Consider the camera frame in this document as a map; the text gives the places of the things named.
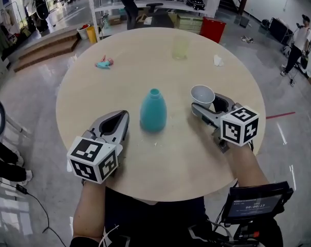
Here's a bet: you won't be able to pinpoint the clear plastic cup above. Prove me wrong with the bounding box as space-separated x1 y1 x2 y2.
172 34 190 60

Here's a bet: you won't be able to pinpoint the white shelf unit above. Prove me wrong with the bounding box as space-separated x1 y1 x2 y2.
87 0 223 41

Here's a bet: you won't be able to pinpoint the clothes rack with coats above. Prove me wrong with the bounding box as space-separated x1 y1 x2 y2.
0 6 20 59

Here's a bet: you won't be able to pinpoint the teal plastic bottle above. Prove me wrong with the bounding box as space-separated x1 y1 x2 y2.
139 88 168 133

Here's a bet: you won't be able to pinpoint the crumpled white tissue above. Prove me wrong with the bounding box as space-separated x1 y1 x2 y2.
212 54 225 67

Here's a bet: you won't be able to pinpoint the person's right forearm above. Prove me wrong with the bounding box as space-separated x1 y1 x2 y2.
227 143 271 191

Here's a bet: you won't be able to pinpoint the yellow bin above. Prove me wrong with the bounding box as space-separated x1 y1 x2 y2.
86 25 98 44

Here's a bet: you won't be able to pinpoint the black cable with adapter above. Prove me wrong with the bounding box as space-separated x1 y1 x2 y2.
0 174 67 247

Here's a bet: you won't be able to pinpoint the red bin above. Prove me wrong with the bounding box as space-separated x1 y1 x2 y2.
199 16 227 44

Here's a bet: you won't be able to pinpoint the wooden steps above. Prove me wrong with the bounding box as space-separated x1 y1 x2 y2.
13 26 82 73

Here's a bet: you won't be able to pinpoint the person's left forearm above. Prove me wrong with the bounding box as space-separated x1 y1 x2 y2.
72 179 107 243

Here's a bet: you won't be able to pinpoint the stack of cardboard boxes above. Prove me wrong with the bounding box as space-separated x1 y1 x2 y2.
176 13 204 35

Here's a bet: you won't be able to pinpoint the black screen device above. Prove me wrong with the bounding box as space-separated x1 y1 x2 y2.
221 181 295 226

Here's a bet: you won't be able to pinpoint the pink teal spray head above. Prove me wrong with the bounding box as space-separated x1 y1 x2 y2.
94 56 115 70

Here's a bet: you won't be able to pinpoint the black office chair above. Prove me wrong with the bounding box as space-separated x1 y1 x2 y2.
113 0 175 31

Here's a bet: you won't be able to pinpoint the white bin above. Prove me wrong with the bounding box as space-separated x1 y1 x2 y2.
76 24 90 41

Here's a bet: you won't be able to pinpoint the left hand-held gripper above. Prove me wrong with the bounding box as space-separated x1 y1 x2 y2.
66 109 131 185

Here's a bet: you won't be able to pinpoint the white paper cup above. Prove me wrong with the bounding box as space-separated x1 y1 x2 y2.
190 84 216 110

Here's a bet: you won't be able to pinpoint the person's black striped top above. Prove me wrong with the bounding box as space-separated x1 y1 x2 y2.
69 216 285 247

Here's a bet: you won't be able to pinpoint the round beige table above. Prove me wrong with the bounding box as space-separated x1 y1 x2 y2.
55 27 266 202

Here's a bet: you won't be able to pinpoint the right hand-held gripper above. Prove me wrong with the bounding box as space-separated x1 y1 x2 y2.
191 93 260 154

